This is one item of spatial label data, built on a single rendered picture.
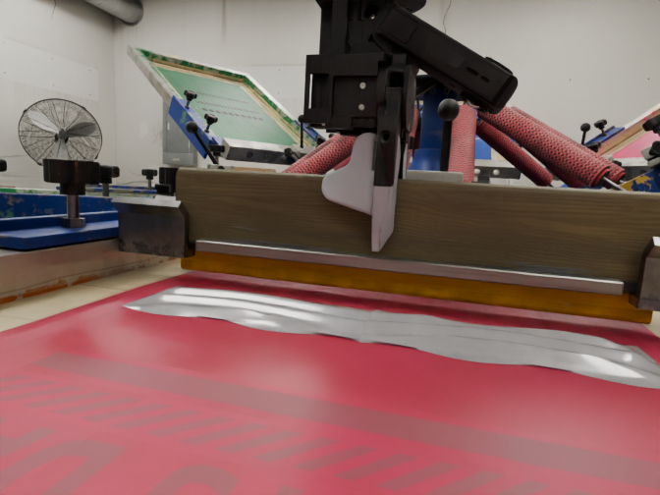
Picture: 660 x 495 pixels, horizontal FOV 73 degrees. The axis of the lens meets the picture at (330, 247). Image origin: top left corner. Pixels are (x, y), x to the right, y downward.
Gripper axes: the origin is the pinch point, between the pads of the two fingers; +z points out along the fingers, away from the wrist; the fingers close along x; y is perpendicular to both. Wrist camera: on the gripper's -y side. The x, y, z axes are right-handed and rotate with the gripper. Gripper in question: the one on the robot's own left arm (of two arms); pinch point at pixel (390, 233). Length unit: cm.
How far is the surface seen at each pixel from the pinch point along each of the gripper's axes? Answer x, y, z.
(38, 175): -308, 380, 6
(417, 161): -80, 4, -10
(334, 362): 15.2, 0.7, 5.8
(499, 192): 1.2, -8.3, -4.0
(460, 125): -60, -5, -17
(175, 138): -402, 293, -40
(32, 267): 11.8, 25.4, 3.6
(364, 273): 0.2, 1.9, 3.7
